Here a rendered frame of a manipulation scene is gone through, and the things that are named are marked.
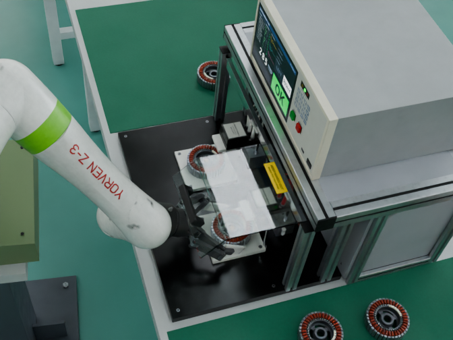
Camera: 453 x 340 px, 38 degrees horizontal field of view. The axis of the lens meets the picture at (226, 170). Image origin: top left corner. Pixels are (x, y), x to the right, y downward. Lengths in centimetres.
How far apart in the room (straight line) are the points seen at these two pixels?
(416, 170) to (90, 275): 146
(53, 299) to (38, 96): 141
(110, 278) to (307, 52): 142
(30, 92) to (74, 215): 156
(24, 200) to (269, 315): 71
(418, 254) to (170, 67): 102
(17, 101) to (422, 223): 102
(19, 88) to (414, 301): 116
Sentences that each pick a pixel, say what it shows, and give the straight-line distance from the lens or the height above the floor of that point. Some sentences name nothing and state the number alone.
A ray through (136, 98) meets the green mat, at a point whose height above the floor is 75.
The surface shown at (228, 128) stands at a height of 92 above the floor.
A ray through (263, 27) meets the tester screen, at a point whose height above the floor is 126.
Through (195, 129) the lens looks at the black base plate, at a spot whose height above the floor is 77.
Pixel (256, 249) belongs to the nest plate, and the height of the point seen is 78.
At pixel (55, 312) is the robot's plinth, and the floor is 2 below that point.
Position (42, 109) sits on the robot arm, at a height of 137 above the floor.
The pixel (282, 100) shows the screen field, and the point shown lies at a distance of 163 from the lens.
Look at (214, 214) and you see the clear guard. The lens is 152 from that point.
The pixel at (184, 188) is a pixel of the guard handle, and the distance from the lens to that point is 156.
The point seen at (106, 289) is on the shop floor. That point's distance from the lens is 263.
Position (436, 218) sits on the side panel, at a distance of 176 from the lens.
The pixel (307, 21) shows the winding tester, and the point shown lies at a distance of 162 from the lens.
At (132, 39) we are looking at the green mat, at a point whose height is 75.
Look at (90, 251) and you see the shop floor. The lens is 272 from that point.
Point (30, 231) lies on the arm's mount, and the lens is 179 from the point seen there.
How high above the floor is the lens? 231
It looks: 51 degrees down
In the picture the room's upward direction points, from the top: 8 degrees clockwise
